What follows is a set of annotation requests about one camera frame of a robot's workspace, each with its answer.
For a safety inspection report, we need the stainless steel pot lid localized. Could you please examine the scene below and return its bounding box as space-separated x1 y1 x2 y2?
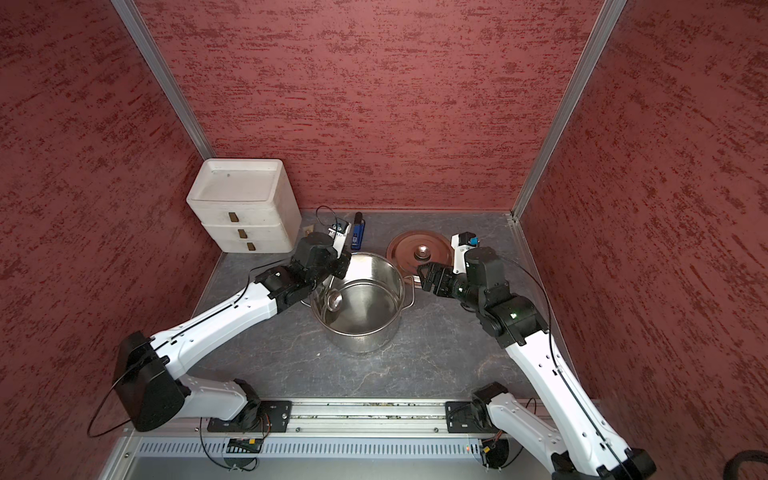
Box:
386 230 453 283

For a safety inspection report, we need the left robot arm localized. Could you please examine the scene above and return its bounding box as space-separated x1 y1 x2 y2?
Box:
114 225 351 432

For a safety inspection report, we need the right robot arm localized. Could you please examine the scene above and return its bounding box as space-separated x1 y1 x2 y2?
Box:
418 247 657 479

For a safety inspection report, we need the blue black stapler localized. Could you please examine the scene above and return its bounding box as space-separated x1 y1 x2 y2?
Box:
351 212 365 251

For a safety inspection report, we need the white three-drawer box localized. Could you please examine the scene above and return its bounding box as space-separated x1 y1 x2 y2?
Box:
187 158 302 254

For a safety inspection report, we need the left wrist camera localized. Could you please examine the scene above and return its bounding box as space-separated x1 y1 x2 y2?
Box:
328 219 350 257

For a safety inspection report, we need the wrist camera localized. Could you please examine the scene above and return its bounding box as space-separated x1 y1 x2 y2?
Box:
328 219 350 257
451 232 479 274

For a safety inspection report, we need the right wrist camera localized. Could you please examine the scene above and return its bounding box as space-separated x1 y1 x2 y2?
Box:
451 232 479 274

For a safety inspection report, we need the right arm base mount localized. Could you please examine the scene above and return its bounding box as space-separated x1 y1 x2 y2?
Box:
445 382 508 434

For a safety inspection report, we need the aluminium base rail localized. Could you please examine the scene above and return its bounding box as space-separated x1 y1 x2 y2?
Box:
148 398 496 438

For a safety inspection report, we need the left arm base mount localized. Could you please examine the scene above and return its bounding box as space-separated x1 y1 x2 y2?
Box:
207 379 293 437

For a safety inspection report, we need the white vented cable duct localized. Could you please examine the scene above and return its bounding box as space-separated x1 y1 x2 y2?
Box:
136 437 482 460

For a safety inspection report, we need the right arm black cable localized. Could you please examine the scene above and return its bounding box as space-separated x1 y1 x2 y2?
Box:
497 254 601 445

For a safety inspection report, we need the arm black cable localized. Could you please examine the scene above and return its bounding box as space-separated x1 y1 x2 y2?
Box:
86 205 343 439
497 254 601 445

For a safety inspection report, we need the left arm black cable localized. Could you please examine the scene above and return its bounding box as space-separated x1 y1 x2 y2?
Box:
86 205 343 439

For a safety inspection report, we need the aluminium left corner post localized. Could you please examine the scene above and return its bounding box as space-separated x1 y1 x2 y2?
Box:
110 0 215 160

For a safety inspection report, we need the aluminium corner post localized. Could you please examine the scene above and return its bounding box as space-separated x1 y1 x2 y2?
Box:
110 0 215 160
511 0 630 221

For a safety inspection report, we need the aluminium right corner post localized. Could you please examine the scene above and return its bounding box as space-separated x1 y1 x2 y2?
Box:
511 0 630 221

